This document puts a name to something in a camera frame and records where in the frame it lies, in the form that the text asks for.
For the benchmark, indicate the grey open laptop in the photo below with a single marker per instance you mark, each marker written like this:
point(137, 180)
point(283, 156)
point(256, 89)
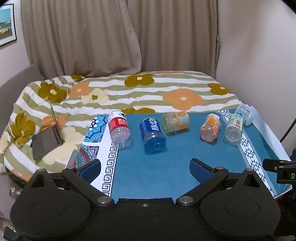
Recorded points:
point(45, 141)

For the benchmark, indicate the grey sofa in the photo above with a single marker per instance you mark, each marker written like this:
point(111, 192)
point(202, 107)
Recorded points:
point(13, 81)

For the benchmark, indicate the beige curtain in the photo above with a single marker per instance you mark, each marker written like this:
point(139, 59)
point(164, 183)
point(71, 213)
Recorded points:
point(92, 34)

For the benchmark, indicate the peach drink bottle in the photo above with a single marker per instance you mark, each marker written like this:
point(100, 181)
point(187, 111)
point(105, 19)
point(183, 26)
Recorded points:
point(211, 127)

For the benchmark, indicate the blue label bottle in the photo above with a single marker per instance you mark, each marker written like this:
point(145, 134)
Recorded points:
point(150, 129)

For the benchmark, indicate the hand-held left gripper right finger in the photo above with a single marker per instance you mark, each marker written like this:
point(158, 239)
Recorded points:
point(200, 171)

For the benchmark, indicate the red label water bottle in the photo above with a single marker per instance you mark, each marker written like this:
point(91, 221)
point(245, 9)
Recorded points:
point(118, 125)

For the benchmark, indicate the blue mat with patterned border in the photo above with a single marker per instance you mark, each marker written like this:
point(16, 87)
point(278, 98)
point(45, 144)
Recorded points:
point(161, 166)

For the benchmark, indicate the green white label bottle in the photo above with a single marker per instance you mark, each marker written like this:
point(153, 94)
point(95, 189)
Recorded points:
point(234, 123)

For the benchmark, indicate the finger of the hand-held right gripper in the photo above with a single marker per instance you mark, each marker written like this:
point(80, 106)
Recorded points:
point(270, 164)

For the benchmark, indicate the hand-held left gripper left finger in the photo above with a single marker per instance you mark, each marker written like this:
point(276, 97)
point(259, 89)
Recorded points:
point(89, 171)

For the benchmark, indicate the orange yellow label bottle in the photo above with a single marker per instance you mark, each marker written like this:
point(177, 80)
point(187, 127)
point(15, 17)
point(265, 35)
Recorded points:
point(177, 120)

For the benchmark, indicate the striped floral blanket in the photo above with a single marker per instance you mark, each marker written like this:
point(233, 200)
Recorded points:
point(138, 92)

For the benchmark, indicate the framed wall picture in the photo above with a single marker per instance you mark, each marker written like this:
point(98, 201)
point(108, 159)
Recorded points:
point(7, 25)

